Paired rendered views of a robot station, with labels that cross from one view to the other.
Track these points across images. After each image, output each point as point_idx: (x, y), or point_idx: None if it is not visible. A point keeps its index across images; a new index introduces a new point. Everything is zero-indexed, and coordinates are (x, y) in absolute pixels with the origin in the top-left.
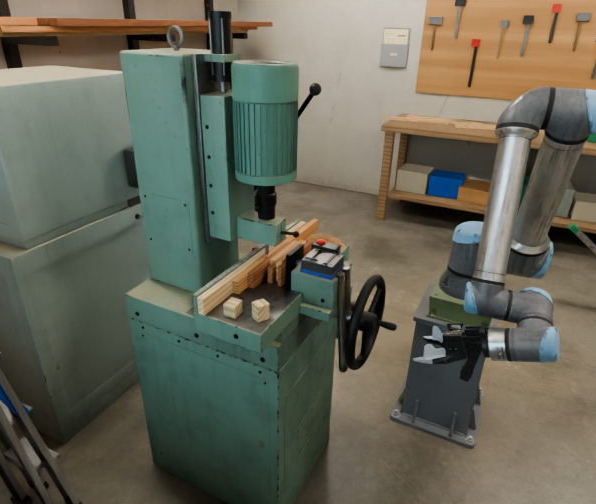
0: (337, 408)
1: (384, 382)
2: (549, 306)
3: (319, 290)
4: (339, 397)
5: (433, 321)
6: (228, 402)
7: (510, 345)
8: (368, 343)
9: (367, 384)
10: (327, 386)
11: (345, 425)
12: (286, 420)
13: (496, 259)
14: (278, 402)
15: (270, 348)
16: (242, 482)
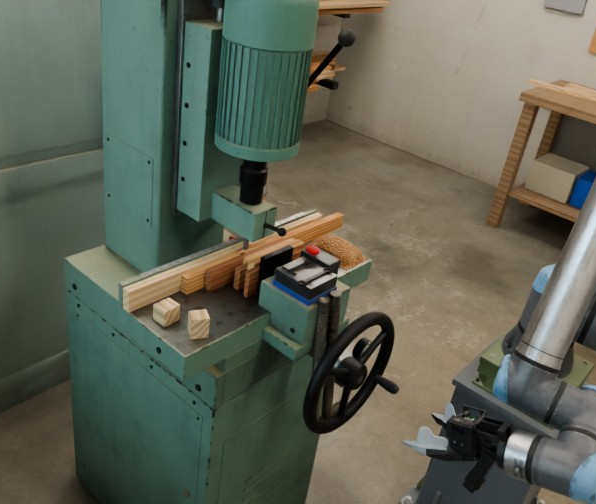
0: (331, 471)
1: (409, 454)
2: None
3: (290, 315)
4: (340, 457)
5: (478, 392)
6: (157, 428)
7: (533, 462)
8: (354, 402)
9: (384, 450)
10: (307, 441)
11: (333, 497)
12: (223, 473)
13: (552, 333)
14: (210, 447)
15: (208, 376)
16: None
